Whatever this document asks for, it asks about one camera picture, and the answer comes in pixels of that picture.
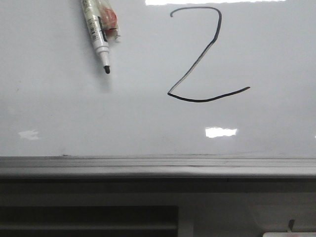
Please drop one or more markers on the white box with clip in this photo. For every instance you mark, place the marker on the white box with clip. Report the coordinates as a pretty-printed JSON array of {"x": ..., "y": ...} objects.
[{"x": 289, "y": 232}]

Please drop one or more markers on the white glossy whiteboard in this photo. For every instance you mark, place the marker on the white glossy whiteboard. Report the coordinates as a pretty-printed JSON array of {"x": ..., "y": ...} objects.
[{"x": 197, "y": 88}]

